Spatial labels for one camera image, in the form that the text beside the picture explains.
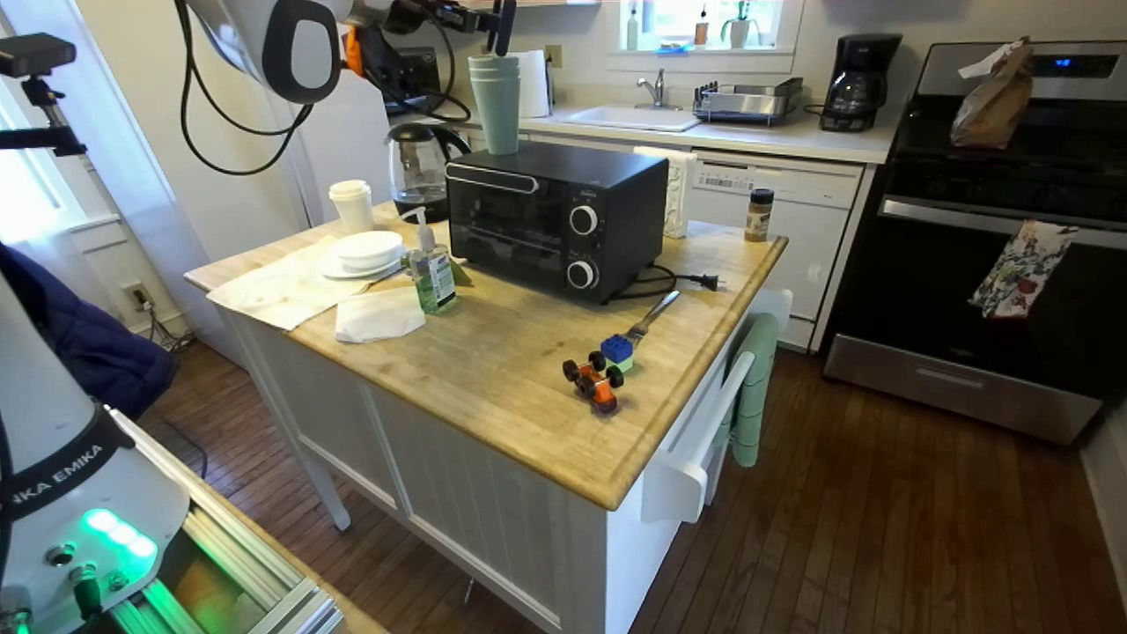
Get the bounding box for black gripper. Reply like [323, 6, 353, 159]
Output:
[385, 0, 522, 51]

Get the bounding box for white paper towel roll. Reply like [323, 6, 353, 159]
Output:
[512, 45, 555, 122]

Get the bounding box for white kitchen sink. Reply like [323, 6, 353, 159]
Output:
[561, 102, 702, 136]

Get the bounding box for kitchen window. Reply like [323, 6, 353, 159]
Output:
[611, 0, 814, 59]

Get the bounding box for chrome sink faucet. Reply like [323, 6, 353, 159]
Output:
[635, 67, 675, 113]

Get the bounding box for glass electric kettle black lid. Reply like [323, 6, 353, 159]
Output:
[385, 119, 472, 224]

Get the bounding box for black toaster oven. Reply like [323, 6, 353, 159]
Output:
[443, 136, 670, 309]

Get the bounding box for green spray bottle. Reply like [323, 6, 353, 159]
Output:
[717, 0, 755, 54]

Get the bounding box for white paper cup with lid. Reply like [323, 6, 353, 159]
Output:
[323, 176, 378, 237]

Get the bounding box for grey dish rack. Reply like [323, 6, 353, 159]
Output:
[690, 75, 806, 129]

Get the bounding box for white ceramic bowl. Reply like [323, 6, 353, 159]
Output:
[330, 228, 406, 271]

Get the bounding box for stack of white plates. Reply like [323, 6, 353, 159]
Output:
[317, 241, 411, 287]

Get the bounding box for white counter cabinets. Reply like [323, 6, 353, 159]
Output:
[402, 102, 904, 357]

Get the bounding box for folded white napkin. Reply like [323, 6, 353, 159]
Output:
[330, 281, 431, 348]

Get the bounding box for spice jar black lid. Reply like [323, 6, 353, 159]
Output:
[744, 187, 779, 248]

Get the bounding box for silver fork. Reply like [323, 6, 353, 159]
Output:
[622, 287, 683, 344]

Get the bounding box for small blue green toy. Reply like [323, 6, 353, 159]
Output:
[598, 332, 641, 376]

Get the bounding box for large white paper towel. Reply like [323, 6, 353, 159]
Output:
[205, 241, 365, 335]

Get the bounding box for black coffee maker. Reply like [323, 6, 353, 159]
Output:
[818, 31, 904, 133]

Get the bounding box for white dishwasher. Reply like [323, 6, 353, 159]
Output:
[683, 148, 878, 353]

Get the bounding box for teal hanging towel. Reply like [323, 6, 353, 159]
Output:
[721, 309, 782, 472]

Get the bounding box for white kitchen island wooden top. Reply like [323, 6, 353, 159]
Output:
[184, 201, 792, 634]

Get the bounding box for white island towel bar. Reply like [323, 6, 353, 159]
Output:
[637, 348, 758, 530]

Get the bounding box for brown paper bag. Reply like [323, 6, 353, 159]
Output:
[948, 31, 1035, 156]

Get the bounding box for dark blue jacket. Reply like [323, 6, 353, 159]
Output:
[0, 241, 184, 424]

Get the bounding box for floral dish towel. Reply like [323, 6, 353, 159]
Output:
[964, 217, 1074, 323]

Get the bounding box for black steel kitchen stove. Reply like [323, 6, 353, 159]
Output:
[819, 38, 1127, 450]

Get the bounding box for orange cable strap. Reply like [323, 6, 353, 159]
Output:
[338, 22, 368, 82]

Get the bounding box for black power cord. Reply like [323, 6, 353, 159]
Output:
[608, 260, 721, 308]

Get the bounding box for black camera on tripod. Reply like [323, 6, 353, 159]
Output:
[0, 31, 92, 159]

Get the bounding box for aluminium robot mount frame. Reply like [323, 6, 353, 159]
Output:
[101, 405, 392, 634]

